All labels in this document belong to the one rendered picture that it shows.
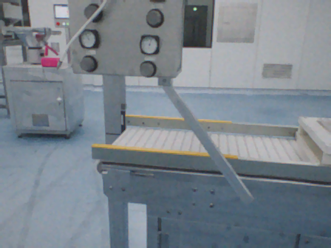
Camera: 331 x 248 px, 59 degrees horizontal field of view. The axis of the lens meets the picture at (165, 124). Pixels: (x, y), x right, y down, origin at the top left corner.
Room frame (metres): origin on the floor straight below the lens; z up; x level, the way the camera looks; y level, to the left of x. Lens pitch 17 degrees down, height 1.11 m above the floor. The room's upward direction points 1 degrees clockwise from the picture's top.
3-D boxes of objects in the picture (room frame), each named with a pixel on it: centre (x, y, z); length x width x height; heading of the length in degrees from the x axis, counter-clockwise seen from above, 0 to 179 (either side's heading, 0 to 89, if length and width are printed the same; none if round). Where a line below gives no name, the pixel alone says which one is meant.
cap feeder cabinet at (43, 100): (3.19, 1.31, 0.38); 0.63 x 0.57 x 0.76; 89
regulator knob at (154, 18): (0.58, 0.03, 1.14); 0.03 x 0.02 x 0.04; 81
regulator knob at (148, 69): (0.58, 0.04, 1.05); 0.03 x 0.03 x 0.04; 81
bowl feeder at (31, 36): (3.25, 1.35, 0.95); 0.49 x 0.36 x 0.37; 89
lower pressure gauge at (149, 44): (0.58, 0.03, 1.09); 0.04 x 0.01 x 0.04; 81
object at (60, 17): (3.33, 1.10, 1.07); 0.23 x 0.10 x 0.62; 89
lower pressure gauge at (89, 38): (0.60, 0.16, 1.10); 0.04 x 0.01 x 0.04; 81
